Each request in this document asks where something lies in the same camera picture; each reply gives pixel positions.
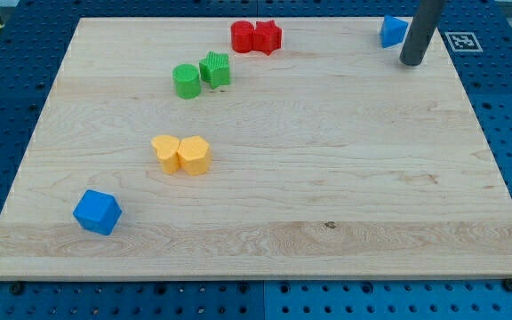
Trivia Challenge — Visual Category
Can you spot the green star block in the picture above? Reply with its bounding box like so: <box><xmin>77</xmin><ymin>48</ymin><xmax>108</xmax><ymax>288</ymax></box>
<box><xmin>199</xmin><ymin>52</ymin><xmax>231</xmax><ymax>89</ymax></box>

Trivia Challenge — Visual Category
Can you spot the grey cylindrical robot arm rod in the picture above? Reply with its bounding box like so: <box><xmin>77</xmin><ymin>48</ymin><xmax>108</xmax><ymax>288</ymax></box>
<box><xmin>399</xmin><ymin>0</ymin><xmax>446</xmax><ymax>67</ymax></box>

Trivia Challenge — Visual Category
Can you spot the blue triangle block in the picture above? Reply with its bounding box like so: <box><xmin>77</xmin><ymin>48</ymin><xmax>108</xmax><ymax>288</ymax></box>
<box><xmin>380</xmin><ymin>15</ymin><xmax>409</xmax><ymax>48</ymax></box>

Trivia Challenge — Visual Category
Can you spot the red cylinder block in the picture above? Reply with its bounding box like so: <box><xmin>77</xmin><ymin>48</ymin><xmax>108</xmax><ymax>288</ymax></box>
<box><xmin>230</xmin><ymin>20</ymin><xmax>254</xmax><ymax>53</ymax></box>

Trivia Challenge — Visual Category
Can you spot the blue cube block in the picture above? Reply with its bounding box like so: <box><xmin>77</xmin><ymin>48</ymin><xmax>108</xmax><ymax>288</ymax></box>
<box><xmin>73</xmin><ymin>189</ymin><xmax>122</xmax><ymax>236</ymax></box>

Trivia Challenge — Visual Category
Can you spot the yellow hexagon block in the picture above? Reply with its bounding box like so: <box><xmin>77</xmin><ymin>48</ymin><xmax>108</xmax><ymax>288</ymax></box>
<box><xmin>177</xmin><ymin>136</ymin><xmax>212</xmax><ymax>176</ymax></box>

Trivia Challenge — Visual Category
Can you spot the white fiducial marker tag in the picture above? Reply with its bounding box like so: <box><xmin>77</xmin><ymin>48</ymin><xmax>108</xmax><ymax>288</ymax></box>
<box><xmin>445</xmin><ymin>31</ymin><xmax>483</xmax><ymax>52</ymax></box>

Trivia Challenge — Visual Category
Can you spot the yellow heart block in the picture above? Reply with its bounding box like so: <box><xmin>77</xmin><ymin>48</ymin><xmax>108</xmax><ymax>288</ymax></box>
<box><xmin>151</xmin><ymin>135</ymin><xmax>180</xmax><ymax>174</ymax></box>

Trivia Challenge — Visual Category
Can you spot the green cylinder block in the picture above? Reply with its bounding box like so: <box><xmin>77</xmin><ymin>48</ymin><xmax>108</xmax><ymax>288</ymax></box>
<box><xmin>172</xmin><ymin>64</ymin><xmax>201</xmax><ymax>100</ymax></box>

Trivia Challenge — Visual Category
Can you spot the light wooden board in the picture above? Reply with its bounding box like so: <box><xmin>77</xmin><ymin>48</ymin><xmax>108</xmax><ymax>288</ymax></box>
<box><xmin>0</xmin><ymin>18</ymin><xmax>512</xmax><ymax>281</ymax></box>

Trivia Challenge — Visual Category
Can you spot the red star block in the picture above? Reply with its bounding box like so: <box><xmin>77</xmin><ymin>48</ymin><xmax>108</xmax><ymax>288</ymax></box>
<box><xmin>252</xmin><ymin>20</ymin><xmax>283</xmax><ymax>55</ymax></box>

